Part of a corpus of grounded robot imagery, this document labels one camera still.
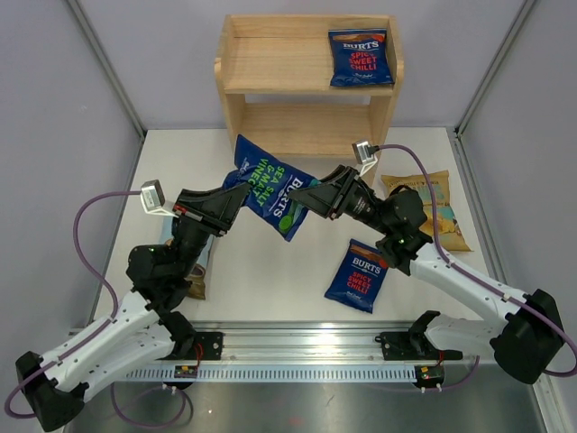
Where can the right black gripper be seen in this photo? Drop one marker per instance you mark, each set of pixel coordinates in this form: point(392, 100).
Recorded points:
point(329, 199)

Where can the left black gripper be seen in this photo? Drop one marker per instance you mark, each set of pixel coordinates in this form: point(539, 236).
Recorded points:
point(215, 209)

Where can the blue Burts sea salt bag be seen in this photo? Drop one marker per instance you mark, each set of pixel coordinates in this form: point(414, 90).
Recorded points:
point(271, 182)

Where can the blue Burts chilli bag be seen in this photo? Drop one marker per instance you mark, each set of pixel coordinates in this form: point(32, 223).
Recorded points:
point(359, 277)
point(359, 58)

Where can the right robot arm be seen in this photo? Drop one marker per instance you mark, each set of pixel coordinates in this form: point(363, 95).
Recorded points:
point(522, 332)

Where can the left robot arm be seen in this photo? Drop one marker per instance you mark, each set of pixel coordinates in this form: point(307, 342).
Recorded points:
point(144, 324)

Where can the light blue cassava chips bag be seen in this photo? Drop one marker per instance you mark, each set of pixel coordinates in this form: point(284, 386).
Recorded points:
point(197, 277)

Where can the wooden two-tier shelf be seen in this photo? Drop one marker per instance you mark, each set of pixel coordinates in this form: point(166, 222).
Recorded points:
point(273, 71)

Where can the yellow kettle chips bag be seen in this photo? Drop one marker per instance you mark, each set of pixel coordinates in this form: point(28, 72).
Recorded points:
point(450, 234)

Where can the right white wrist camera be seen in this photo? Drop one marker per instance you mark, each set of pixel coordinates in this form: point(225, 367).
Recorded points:
point(365, 155)

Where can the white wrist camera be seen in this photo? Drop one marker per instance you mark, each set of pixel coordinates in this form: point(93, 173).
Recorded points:
point(153, 200)
point(365, 155)

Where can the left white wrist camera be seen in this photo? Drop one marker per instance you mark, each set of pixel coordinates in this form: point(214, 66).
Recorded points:
point(153, 200)

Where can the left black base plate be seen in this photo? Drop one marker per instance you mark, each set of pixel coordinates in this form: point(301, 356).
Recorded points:
point(208, 346)

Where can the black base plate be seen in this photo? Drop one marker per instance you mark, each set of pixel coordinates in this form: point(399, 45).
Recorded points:
point(405, 346)
point(208, 346)

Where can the aluminium mounting rail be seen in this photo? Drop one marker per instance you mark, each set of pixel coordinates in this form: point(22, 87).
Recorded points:
point(280, 352)

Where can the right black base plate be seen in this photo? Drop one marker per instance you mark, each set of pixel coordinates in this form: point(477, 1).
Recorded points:
point(405, 346)

